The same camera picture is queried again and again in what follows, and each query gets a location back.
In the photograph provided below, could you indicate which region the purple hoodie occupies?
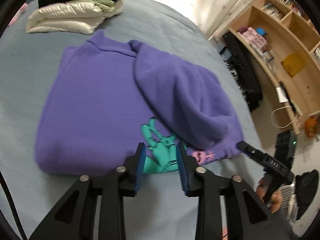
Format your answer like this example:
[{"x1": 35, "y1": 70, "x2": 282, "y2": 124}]
[{"x1": 35, "y1": 31, "x2": 244, "y2": 176}]

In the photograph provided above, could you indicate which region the right hand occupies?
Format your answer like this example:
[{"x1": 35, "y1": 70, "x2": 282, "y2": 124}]
[{"x1": 255, "y1": 178, "x2": 283, "y2": 213}]

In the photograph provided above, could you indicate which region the black device green light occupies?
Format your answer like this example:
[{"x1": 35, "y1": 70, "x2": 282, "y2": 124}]
[{"x1": 274, "y1": 130, "x2": 297, "y2": 169}]

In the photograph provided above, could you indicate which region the yellow paper bag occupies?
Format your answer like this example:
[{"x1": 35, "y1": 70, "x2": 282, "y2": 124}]
[{"x1": 281, "y1": 52, "x2": 305, "y2": 77}]

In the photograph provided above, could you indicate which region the pink boxes stack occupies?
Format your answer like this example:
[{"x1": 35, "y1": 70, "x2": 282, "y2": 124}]
[{"x1": 238, "y1": 26, "x2": 268, "y2": 53}]

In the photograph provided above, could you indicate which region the wooden shelf unit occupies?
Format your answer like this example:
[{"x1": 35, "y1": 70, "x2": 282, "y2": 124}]
[{"x1": 207, "y1": 0, "x2": 320, "y2": 136}]

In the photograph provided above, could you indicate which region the cream puffer jacket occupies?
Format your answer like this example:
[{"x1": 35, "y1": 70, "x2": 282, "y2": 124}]
[{"x1": 25, "y1": 0, "x2": 123, "y2": 35}]

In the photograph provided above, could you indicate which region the white pink plush toy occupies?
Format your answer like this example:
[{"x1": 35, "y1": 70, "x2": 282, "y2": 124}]
[{"x1": 8, "y1": 3, "x2": 28, "y2": 27}]

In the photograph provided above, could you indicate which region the white bag handle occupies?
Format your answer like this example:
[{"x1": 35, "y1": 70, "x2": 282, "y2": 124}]
[{"x1": 270, "y1": 105, "x2": 300, "y2": 131}]

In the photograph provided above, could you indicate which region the black cable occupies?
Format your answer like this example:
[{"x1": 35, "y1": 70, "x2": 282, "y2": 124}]
[{"x1": 0, "y1": 171, "x2": 28, "y2": 240}]

